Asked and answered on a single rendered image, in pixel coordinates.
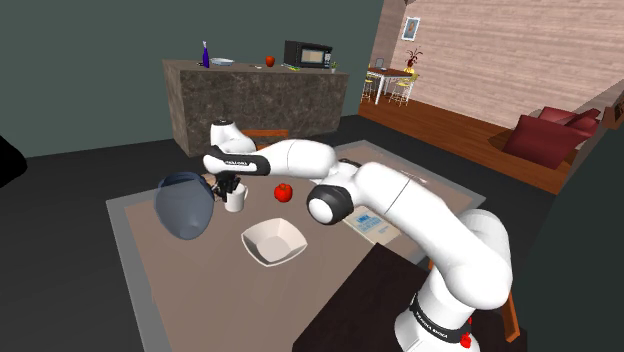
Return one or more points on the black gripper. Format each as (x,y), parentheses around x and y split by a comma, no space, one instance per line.
(228,185)

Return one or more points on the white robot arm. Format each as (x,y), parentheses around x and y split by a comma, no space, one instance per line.
(438,229)

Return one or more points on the white mug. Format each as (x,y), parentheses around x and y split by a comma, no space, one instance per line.
(235,201)

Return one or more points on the blue-grey round bowl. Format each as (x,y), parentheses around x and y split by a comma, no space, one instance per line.
(183,209)

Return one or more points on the red apple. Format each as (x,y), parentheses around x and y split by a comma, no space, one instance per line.
(282,193)

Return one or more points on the white square bowl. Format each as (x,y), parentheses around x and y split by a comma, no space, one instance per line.
(274,242)

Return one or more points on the stone kitchen counter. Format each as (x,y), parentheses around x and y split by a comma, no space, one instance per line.
(253,102)

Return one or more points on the brown table with grey rim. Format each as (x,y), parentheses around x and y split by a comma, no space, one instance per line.
(209,292)

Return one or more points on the pale book with blue print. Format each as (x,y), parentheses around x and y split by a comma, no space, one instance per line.
(375,229)

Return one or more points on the yellow bar stool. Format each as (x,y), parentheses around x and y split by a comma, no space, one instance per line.
(367,88)
(403,90)

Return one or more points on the dark robot stand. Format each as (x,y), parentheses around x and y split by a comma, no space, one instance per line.
(360,302)

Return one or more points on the white dining table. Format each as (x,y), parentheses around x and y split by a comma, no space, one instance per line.
(387,73)

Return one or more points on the sofa with red cushions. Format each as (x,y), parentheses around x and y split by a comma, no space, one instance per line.
(541,139)

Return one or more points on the framed wall picture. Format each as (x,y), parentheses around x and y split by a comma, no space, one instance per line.
(411,28)

